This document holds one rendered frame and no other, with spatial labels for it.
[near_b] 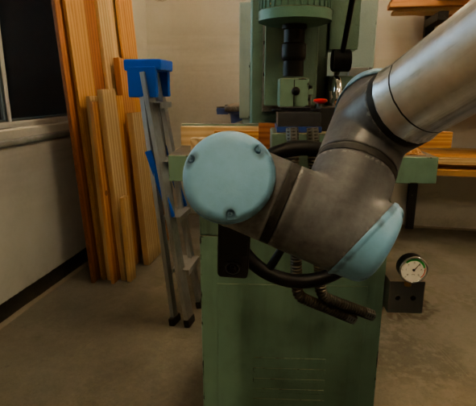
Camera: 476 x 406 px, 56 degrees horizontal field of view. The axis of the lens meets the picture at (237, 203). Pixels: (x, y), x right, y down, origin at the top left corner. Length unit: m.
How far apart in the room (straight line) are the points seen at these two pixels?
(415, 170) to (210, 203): 0.71
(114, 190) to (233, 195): 2.05
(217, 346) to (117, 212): 1.45
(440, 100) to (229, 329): 0.84
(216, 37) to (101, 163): 1.61
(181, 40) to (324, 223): 3.32
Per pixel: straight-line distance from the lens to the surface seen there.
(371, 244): 0.43
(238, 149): 0.42
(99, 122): 2.42
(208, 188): 0.42
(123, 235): 2.48
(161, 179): 1.89
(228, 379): 1.22
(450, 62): 0.42
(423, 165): 1.06
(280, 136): 0.90
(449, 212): 3.74
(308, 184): 0.43
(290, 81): 1.10
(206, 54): 3.62
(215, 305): 1.12
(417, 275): 1.06
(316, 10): 1.09
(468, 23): 0.42
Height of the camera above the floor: 1.05
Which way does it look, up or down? 15 degrees down
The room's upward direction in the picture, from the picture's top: straight up
